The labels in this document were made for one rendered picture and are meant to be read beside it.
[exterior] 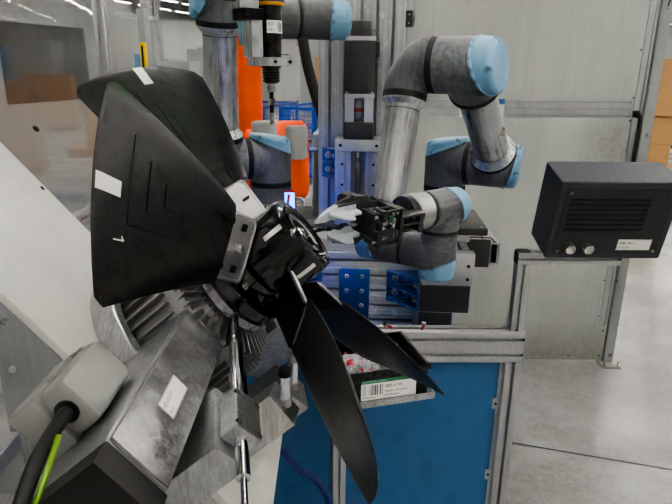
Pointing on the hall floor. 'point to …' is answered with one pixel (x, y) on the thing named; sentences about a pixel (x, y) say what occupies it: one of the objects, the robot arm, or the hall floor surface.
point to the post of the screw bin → (336, 475)
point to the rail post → (504, 432)
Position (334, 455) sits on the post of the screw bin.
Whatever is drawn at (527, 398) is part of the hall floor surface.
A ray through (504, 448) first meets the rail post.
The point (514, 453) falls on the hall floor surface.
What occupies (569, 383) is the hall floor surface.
